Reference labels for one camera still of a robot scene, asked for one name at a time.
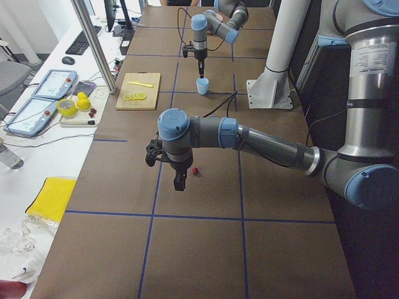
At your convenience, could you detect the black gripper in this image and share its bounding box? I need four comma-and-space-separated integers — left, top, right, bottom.
169, 158, 193, 191
194, 48, 207, 78

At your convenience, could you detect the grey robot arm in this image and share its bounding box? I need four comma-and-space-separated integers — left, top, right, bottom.
183, 1, 249, 78
145, 1, 398, 210

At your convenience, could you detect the light blue plastic cup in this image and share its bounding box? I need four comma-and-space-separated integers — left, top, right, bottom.
196, 77, 209, 95

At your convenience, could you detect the yellow plastic knife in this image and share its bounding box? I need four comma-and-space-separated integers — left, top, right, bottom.
128, 81, 154, 88

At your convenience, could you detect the bamboo cutting board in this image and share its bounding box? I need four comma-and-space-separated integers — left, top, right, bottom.
115, 73, 161, 111

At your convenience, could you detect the black monitor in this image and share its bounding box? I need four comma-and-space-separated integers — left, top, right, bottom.
104, 0, 133, 32

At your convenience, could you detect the white tray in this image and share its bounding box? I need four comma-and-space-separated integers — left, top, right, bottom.
59, 86, 110, 128

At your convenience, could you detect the black keyboard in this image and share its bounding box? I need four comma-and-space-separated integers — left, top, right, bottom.
65, 31, 89, 55

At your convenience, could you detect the yellow cloth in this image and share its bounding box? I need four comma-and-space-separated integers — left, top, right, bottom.
25, 177, 76, 223

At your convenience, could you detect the yellow tape roll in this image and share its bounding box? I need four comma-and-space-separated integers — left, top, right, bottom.
57, 99, 78, 117

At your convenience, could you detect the black computer mouse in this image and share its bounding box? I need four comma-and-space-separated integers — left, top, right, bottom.
62, 56, 75, 65

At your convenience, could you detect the upper teach pendant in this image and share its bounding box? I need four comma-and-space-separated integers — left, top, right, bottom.
33, 69, 77, 100

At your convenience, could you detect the teach pendant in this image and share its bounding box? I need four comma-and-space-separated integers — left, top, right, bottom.
33, 69, 77, 100
3, 97, 58, 137

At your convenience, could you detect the lower teach pendant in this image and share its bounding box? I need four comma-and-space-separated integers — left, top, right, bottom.
3, 97, 58, 137

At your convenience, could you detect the clear plastic bag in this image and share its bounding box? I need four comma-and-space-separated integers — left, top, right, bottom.
1, 216, 59, 284

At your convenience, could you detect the clear water bottle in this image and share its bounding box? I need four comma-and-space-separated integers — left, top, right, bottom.
0, 138, 24, 169

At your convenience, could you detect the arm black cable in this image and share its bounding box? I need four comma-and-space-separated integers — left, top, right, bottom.
202, 90, 239, 118

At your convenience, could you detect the black braided cable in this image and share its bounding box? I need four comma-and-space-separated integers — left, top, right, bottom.
176, 7, 196, 47

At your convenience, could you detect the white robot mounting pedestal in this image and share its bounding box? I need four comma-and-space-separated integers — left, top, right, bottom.
247, 0, 310, 110

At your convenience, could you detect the aluminium frame post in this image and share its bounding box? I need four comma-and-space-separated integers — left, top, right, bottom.
71, 0, 117, 94

